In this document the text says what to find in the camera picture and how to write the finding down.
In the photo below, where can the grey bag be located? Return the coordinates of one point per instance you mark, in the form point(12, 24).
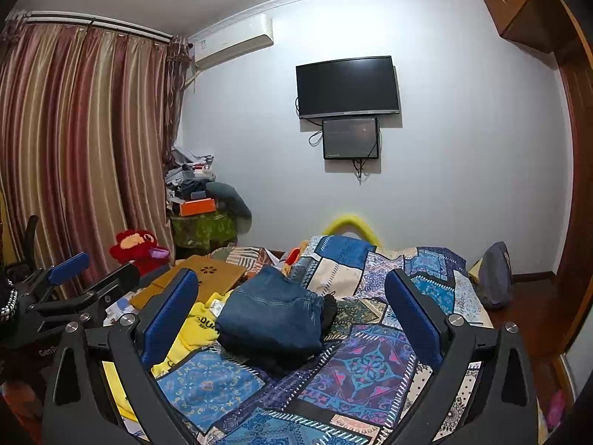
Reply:
point(495, 273)

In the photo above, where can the blue patchwork blanket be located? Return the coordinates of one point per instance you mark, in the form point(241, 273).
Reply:
point(366, 366)

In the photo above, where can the yellow printed cloth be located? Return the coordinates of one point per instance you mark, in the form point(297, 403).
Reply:
point(204, 322)

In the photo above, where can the yellow foam tube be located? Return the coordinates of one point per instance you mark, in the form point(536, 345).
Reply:
point(352, 222)

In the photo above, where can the striped orange cloth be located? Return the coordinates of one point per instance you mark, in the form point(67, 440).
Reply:
point(245, 257)

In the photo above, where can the white air conditioner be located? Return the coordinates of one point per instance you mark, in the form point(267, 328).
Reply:
point(231, 41)

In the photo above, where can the green patterned box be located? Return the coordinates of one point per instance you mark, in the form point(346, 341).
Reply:
point(204, 234)

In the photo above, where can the red plush toy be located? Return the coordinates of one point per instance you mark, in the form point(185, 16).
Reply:
point(134, 248)

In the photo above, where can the black wall television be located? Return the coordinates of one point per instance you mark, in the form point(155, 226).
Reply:
point(347, 85)

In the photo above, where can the large black folded garment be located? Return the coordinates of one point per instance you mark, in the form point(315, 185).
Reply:
point(330, 310)

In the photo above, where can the orange box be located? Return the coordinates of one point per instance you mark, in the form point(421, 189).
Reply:
point(197, 207)

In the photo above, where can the wooden overhead cabinet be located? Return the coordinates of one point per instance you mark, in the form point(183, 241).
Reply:
point(519, 0)

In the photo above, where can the white paper packet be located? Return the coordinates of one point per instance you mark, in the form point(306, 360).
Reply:
point(121, 308)

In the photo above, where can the small wall screen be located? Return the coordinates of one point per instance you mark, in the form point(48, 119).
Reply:
point(350, 139)

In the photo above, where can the striped brown curtain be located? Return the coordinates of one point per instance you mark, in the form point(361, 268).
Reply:
point(83, 148)

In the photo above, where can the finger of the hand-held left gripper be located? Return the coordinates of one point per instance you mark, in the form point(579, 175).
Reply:
point(69, 266)
point(116, 282)

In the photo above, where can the wooden door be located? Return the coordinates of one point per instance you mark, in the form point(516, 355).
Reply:
point(577, 194)

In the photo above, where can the pink cloth item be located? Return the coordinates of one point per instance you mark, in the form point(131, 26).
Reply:
point(556, 408)

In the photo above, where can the pile of papers and clothes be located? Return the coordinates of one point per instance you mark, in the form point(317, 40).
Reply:
point(187, 171)

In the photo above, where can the blue denim jacket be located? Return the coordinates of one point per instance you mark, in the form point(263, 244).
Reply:
point(264, 310)

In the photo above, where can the curtain rod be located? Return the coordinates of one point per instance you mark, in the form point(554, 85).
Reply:
point(92, 22)

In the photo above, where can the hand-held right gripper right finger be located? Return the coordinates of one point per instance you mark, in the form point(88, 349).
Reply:
point(417, 315)

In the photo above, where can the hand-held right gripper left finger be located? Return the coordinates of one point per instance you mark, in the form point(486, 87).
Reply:
point(167, 315)

